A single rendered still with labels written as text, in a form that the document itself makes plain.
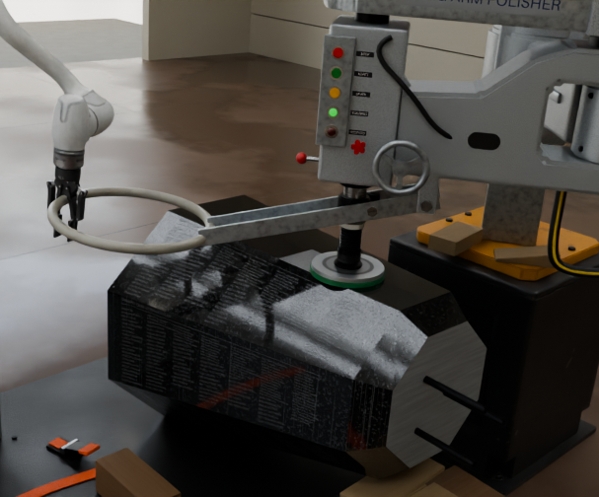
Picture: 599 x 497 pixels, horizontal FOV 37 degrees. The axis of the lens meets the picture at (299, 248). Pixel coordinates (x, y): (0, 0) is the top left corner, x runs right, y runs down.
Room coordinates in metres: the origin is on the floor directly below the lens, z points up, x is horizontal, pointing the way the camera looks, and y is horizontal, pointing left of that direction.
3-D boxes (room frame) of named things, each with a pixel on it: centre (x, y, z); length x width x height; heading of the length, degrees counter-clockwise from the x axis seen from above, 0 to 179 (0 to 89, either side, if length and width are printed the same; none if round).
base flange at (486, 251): (2.96, -0.74, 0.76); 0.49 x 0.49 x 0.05; 46
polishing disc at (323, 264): (2.39, -0.15, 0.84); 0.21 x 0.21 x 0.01
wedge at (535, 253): (2.73, -0.74, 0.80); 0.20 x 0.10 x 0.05; 84
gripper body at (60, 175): (2.54, 0.71, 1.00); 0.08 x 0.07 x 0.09; 69
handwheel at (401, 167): (2.26, -0.25, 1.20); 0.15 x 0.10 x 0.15; 84
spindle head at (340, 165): (2.38, -0.23, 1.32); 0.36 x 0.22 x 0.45; 84
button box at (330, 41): (2.29, -0.06, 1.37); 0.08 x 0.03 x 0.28; 84
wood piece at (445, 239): (2.82, -0.53, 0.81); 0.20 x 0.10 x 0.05; 144
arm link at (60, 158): (2.54, 0.70, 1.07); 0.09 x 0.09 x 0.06
